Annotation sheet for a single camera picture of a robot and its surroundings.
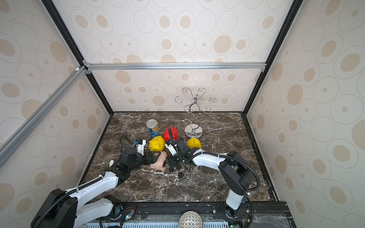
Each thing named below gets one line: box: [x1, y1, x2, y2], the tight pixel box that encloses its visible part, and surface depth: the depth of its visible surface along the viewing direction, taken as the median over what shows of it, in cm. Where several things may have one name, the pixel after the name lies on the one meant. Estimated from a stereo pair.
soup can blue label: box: [145, 118, 160, 138], surface depth 102 cm
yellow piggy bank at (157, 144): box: [148, 135, 165, 152], surface depth 92 cm
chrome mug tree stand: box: [174, 86, 217, 139], surface depth 89 cm
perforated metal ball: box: [178, 210, 204, 228], surface depth 70 cm
